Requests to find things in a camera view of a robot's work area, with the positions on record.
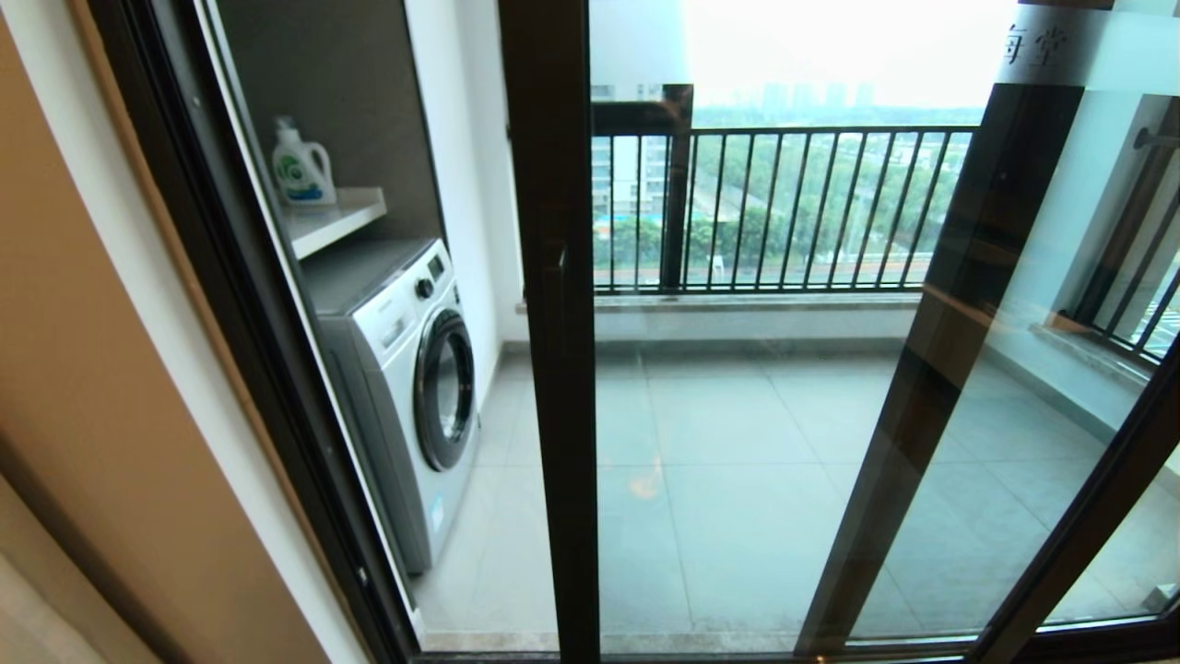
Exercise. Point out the marble sill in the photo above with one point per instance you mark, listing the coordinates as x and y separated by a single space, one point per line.
1097 343
737 302

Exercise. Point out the white wall shelf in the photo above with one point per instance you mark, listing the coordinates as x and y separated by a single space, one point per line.
341 217

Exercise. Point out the dark brown sliding glass door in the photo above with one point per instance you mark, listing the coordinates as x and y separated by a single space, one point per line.
553 138

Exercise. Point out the black balcony railing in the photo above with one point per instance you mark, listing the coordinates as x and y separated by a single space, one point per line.
830 132
1129 221

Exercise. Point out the white green detergent bottle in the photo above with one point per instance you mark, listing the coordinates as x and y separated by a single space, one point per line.
300 171

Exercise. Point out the white drum washing machine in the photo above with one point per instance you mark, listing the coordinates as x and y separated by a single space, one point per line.
396 369

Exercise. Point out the metal wall rod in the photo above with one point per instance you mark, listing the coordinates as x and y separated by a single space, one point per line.
1152 140

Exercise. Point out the dark window frame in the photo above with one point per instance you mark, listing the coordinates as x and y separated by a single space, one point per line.
678 184

